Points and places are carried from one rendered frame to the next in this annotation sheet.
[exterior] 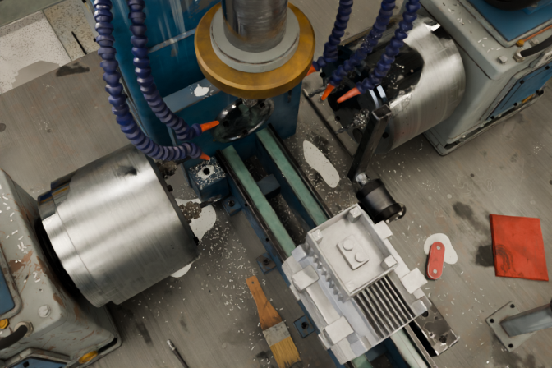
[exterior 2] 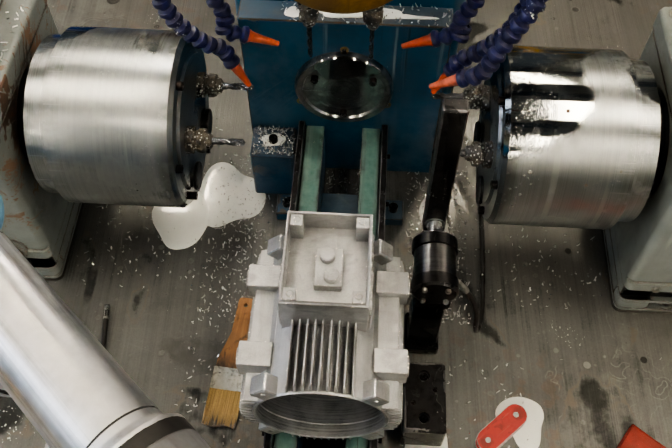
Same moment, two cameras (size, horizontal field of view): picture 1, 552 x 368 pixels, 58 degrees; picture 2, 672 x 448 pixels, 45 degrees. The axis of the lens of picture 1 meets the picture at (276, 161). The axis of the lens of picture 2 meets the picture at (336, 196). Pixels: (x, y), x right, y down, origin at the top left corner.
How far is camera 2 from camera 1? 0.44 m
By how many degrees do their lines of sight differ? 20
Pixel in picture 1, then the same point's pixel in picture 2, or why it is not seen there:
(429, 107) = (573, 176)
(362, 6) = not seen: hidden behind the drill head
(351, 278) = (306, 296)
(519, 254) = not seen: outside the picture
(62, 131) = not seen: hidden behind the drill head
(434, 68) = (604, 124)
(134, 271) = (88, 154)
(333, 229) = (328, 234)
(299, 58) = not seen: outside the picture
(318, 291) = (267, 301)
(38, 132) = (144, 22)
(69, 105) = (195, 11)
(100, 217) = (88, 71)
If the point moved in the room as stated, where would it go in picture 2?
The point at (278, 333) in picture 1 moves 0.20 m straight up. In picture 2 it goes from (230, 380) to (213, 322)
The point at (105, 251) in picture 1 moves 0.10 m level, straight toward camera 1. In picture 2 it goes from (70, 109) to (77, 171)
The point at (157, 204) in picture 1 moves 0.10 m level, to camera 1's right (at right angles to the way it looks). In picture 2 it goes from (152, 92) to (210, 130)
